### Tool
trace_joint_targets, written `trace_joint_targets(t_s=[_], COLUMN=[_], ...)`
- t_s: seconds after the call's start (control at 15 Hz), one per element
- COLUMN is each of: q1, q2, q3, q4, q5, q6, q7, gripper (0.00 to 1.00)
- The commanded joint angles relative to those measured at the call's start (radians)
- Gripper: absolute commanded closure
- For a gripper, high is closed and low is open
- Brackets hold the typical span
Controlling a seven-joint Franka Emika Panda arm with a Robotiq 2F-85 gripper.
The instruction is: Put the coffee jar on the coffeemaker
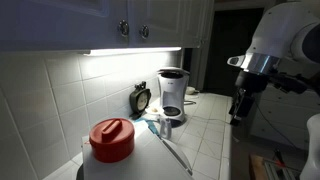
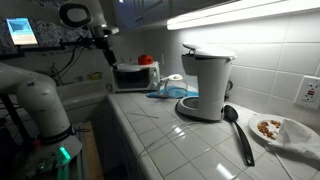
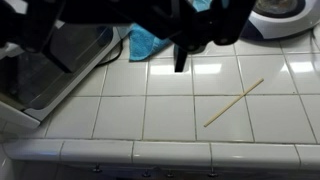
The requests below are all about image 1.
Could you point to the red round lidded container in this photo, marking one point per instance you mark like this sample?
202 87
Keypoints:
112 140

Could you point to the right cabinet knob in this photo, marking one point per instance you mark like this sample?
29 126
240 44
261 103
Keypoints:
144 32

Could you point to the white coffeemaker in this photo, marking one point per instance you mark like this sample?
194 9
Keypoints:
173 82

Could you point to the under-cabinet light strip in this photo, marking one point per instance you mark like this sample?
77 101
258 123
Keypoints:
106 52

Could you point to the left cabinet knob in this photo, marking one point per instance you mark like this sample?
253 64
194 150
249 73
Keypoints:
123 28

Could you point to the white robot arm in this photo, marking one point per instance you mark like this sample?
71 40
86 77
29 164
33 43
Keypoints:
287 30

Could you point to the blue towel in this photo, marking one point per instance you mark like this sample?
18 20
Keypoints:
150 123

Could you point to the cabinet knob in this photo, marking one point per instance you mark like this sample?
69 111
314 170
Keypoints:
144 32
123 28

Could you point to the white upper cabinets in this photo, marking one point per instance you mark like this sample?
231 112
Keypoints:
45 25

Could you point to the glass coffee jar white handle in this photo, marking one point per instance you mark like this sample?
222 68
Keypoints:
165 128

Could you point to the black kitchen scale clock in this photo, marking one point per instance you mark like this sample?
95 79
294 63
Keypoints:
139 100

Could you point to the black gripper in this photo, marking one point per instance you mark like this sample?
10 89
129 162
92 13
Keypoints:
247 84

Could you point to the white plate with food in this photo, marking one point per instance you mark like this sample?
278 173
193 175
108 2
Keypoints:
154 110

